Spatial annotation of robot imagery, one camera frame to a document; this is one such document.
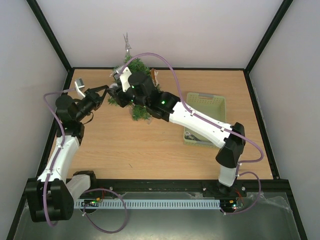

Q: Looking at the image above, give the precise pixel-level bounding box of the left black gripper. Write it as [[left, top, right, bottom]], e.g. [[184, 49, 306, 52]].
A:
[[75, 85, 110, 122]]

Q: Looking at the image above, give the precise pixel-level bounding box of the small green christmas tree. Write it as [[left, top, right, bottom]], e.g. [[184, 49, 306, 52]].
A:
[[107, 54, 163, 122]]

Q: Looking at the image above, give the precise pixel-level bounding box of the clear plastic battery box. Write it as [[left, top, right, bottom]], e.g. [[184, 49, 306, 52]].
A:
[[146, 117, 153, 125]]

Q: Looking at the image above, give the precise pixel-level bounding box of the silver star ornament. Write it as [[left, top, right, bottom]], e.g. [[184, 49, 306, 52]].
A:
[[123, 33, 132, 57]]

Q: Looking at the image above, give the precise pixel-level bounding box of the green perforated plastic basket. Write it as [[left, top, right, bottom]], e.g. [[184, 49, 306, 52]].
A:
[[183, 92, 226, 149]]

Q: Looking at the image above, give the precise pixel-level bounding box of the silver glitter ball ornament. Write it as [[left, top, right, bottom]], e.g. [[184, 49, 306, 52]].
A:
[[109, 83, 120, 91]]

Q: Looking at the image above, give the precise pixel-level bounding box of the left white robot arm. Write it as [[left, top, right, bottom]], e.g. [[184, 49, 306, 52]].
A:
[[25, 85, 108, 227]]

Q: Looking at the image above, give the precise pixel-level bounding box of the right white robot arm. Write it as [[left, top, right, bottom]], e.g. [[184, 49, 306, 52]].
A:
[[107, 69, 246, 196]]

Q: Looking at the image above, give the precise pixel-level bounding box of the silver word ornament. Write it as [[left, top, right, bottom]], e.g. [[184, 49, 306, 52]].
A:
[[184, 131, 199, 141]]

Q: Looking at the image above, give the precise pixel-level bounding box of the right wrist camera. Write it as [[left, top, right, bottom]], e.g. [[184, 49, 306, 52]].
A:
[[112, 66, 132, 92]]

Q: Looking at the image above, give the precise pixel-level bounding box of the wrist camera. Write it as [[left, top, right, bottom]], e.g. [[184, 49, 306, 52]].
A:
[[74, 78, 86, 100], [112, 66, 132, 92]]

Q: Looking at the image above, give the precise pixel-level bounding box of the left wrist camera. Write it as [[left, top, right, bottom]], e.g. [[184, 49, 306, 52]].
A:
[[74, 78, 86, 100]]

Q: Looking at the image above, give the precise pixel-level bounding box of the purple cable loop front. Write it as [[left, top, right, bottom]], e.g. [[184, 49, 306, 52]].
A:
[[81, 187, 129, 234]]

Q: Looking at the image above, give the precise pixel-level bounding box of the white slotted cable duct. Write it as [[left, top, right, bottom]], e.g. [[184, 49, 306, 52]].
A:
[[74, 199, 221, 210]]

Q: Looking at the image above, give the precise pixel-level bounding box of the black aluminium front rail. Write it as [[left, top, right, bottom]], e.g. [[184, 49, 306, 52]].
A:
[[89, 179, 291, 198]]

